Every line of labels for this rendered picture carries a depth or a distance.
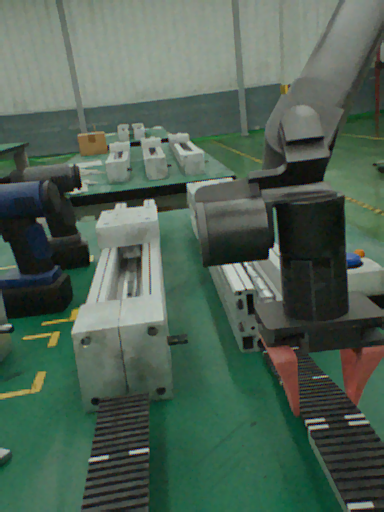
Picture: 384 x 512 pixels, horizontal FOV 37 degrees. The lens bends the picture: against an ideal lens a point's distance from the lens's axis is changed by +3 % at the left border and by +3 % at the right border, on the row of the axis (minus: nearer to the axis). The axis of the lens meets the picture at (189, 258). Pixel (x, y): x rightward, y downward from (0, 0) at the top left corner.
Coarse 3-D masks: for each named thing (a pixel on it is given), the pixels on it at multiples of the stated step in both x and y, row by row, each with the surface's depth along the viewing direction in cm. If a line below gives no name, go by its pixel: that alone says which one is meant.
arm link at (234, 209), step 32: (288, 128) 49; (320, 128) 49; (288, 160) 48; (320, 160) 48; (224, 192) 50; (256, 192) 50; (224, 224) 47; (256, 224) 47; (224, 256) 48; (256, 256) 48
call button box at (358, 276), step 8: (360, 264) 83; (368, 264) 83; (376, 264) 82; (352, 272) 81; (360, 272) 80; (368, 272) 80; (376, 272) 80; (352, 280) 81; (360, 280) 81; (368, 280) 81; (376, 280) 81; (352, 288) 81; (360, 288) 81; (368, 288) 81; (376, 288) 81; (368, 296) 82; (376, 296) 82; (376, 304) 82
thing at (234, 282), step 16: (192, 208) 141; (192, 224) 149; (272, 256) 84; (224, 272) 80; (240, 272) 78; (256, 272) 87; (272, 272) 83; (224, 288) 83; (240, 288) 72; (256, 288) 80; (272, 288) 82; (224, 304) 87; (240, 304) 74; (240, 320) 72; (240, 336) 73; (256, 336) 73
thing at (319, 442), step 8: (328, 432) 49; (336, 432) 49; (344, 432) 49; (352, 432) 49; (360, 432) 49; (368, 432) 49; (320, 440) 48; (328, 440) 48; (336, 440) 48; (344, 440) 48; (352, 440) 48; (360, 440) 48; (368, 440) 48; (376, 440) 48
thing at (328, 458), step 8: (320, 448) 47; (328, 448) 47; (336, 448) 47; (344, 448) 47; (352, 448) 47; (360, 448) 47; (368, 448) 47; (376, 448) 47; (328, 456) 46; (336, 456) 46; (344, 456) 46; (352, 456) 46; (360, 456) 46; (368, 456) 46; (376, 456) 46; (328, 464) 46
